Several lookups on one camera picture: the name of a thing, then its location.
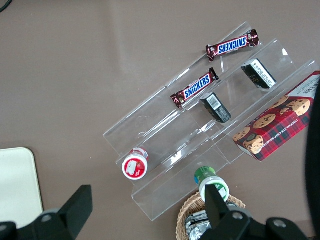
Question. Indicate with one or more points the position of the small black box with barcode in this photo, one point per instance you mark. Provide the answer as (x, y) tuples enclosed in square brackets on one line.
[(216, 107)]

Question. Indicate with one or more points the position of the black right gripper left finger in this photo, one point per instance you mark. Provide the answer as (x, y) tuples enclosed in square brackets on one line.
[(72, 212)]

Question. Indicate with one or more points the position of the woven wicker basket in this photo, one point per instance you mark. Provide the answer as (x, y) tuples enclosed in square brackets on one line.
[(186, 212)]

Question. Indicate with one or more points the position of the small black box white label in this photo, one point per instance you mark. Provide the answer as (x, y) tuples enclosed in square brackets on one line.
[(260, 74)]

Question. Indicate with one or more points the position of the red strawberry yogurt cup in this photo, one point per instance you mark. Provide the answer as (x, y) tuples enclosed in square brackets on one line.
[(135, 167)]

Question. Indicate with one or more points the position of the Snickers chocolate bar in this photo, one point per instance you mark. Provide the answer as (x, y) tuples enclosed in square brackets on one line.
[(232, 45), (196, 88)]

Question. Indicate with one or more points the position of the white plastic tray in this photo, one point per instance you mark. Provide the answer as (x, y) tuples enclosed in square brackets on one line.
[(17, 185)]

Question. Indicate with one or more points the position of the green yogurt cup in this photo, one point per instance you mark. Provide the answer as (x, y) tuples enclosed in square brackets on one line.
[(206, 176)]

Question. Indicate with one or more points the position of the foil-wrapped sandwich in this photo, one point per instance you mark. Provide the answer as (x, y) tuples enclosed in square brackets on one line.
[(197, 225)]

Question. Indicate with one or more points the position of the clear acrylic tiered display stand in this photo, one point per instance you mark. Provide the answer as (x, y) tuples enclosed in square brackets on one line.
[(175, 140)]

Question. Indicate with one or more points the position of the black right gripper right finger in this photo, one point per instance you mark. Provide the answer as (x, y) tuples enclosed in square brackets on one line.
[(220, 215)]

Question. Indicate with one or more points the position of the red tartan cookie box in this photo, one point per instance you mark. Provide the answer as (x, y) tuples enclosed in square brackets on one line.
[(277, 125)]

